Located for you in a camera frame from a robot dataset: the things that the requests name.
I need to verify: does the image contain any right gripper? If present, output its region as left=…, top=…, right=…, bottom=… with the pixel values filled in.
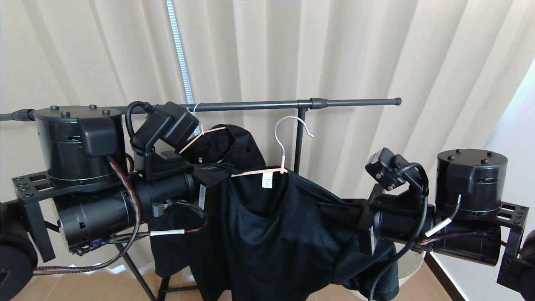
left=359, top=196, right=432, bottom=256

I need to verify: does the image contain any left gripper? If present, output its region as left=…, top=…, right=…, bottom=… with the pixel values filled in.
left=134, top=165, right=220, bottom=218

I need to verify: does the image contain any pink clothes hanger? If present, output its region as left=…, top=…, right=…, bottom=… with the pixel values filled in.
left=231, top=116, right=314, bottom=178
left=179, top=103, right=227, bottom=154

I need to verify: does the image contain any black garment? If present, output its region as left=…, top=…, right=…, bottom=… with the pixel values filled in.
left=196, top=169, right=400, bottom=301
left=148, top=124, right=267, bottom=278

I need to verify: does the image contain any black clothes rack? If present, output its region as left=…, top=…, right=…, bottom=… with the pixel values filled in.
left=0, top=97, right=402, bottom=301

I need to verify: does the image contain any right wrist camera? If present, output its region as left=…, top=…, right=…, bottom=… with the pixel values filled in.
left=365, top=147, right=430, bottom=209

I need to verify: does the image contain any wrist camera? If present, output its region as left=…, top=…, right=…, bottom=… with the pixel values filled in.
left=132, top=102, right=200, bottom=183
left=365, top=147, right=430, bottom=209

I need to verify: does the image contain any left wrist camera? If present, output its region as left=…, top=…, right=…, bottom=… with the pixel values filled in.
left=132, top=102, right=200, bottom=183

